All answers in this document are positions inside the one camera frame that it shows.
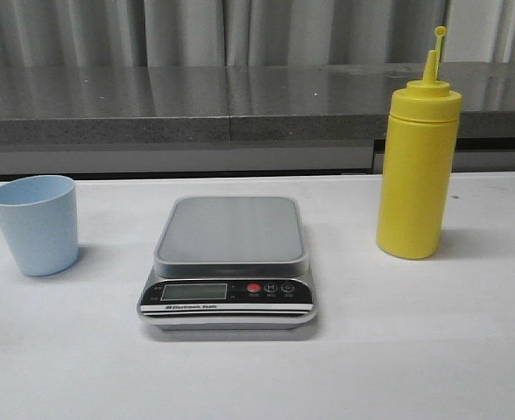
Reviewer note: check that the yellow squeeze bottle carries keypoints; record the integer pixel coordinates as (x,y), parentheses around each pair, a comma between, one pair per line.
(420,144)

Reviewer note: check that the grey curtain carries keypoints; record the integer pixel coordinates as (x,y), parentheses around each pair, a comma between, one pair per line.
(250,33)

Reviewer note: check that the light blue plastic cup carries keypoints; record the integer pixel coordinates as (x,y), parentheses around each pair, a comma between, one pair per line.
(38,217)

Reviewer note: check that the grey stone counter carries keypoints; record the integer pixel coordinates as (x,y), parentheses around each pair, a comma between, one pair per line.
(192,122)

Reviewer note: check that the digital kitchen scale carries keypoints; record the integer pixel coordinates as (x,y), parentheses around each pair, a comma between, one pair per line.
(230,262)

